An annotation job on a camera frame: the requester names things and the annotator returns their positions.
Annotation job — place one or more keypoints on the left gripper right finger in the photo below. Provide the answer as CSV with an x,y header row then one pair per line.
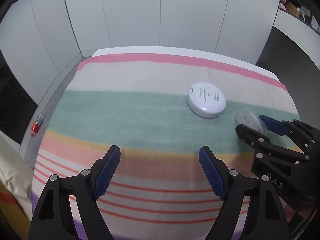
x,y
265,216

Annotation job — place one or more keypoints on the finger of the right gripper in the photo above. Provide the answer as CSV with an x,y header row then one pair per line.
x,y
306,137
252,136

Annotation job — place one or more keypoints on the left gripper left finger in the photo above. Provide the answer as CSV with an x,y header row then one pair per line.
x,y
52,218

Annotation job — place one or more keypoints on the person's right hand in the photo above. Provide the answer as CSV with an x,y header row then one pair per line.
x,y
290,212

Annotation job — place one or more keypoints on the white round compact case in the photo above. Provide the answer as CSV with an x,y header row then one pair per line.
x,y
206,100

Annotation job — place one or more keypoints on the small red toy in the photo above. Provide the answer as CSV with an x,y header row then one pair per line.
x,y
37,124

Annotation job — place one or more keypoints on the striped colourful blanket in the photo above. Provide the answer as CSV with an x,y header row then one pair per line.
x,y
139,103

